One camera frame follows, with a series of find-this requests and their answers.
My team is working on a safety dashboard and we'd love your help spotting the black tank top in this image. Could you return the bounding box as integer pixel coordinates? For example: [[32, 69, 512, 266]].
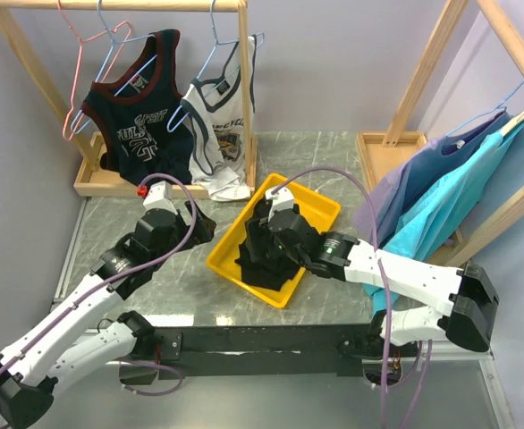
[[235, 198, 300, 291]]

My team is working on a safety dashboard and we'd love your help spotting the pink wire hanger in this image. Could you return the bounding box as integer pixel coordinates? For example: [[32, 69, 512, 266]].
[[56, 1, 127, 141]]

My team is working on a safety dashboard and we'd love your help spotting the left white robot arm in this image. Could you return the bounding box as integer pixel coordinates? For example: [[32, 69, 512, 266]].
[[0, 202, 216, 428]]

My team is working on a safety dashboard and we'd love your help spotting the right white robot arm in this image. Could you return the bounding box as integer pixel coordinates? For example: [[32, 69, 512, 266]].
[[237, 209, 499, 356]]

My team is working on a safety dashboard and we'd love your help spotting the blue hanger under navy jersey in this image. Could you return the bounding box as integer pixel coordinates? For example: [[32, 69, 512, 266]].
[[70, 0, 165, 135]]

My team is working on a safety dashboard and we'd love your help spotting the blue hanger under white jersey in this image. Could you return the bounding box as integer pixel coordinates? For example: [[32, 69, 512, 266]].
[[166, 0, 266, 133]]

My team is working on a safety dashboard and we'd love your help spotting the blue hanger on right rack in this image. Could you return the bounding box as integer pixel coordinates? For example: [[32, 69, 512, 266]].
[[446, 79, 524, 136]]

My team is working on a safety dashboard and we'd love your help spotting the wooden hanger on right rack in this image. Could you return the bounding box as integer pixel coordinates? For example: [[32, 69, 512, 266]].
[[499, 111, 524, 137]]

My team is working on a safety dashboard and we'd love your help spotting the yellow plastic tray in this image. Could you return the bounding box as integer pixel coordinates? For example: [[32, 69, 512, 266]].
[[206, 172, 342, 309]]

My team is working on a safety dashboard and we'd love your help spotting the left wooden clothes rack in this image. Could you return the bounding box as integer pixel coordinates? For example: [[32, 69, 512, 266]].
[[0, 1, 258, 197]]

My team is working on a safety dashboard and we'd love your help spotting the wooden clothes rack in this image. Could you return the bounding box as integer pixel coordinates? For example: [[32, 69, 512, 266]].
[[0, 1, 258, 197], [356, 1, 524, 266]]

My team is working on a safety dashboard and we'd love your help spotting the white grey basketball jersey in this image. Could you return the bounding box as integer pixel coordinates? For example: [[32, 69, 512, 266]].
[[181, 44, 250, 202]]

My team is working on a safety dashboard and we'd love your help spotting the navy maroon basketball jersey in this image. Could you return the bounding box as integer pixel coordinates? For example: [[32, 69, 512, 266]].
[[81, 29, 194, 185]]

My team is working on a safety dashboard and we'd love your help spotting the right wooden clothes rack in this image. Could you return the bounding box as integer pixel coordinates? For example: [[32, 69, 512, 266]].
[[356, 1, 524, 266]]

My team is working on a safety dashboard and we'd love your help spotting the turquoise shirt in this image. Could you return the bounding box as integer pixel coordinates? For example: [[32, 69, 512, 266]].
[[362, 116, 524, 318]]

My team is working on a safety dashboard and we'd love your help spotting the purple shirt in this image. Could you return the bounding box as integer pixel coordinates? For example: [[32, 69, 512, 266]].
[[353, 111, 511, 245]]

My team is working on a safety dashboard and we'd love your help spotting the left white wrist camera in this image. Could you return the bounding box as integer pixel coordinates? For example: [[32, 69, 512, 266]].
[[137, 181, 176, 214]]

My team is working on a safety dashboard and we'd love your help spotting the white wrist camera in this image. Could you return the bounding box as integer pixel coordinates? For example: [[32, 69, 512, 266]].
[[137, 181, 176, 214], [265, 187, 295, 219]]

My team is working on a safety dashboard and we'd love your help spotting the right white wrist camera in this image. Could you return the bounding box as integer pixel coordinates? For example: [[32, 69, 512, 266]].
[[265, 187, 295, 219]]

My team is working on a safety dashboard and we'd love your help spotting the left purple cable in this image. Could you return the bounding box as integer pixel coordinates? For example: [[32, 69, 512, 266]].
[[0, 172, 199, 412]]

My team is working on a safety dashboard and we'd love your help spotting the purple cable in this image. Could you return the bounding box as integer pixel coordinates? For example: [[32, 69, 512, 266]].
[[275, 166, 434, 429], [0, 172, 199, 412]]

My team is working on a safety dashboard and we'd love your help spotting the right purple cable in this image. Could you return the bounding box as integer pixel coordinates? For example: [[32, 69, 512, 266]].
[[275, 166, 434, 429]]

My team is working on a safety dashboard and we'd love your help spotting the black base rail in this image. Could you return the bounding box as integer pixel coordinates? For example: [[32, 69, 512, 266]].
[[127, 324, 384, 377]]

